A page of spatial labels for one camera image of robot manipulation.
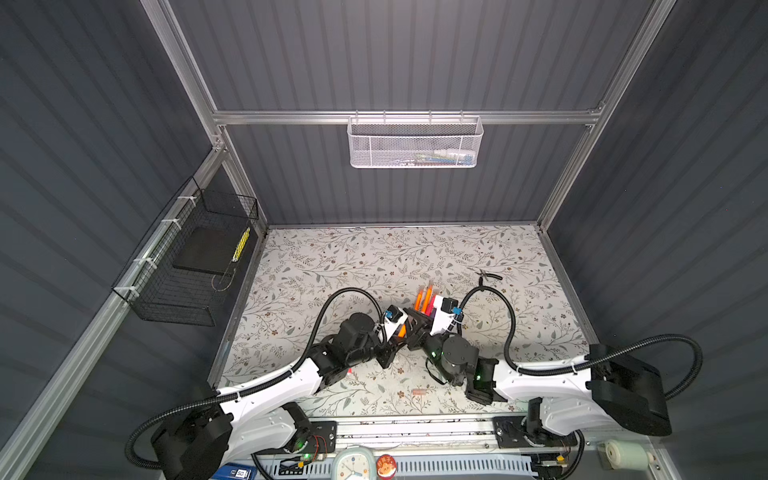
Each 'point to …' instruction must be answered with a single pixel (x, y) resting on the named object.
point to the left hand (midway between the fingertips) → (404, 333)
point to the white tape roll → (621, 455)
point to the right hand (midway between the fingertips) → (403, 318)
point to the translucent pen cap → (419, 391)
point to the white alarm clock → (353, 463)
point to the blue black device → (236, 471)
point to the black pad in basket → (210, 248)
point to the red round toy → (386, 466)
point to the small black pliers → (484, 276)
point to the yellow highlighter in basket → (241, 245)
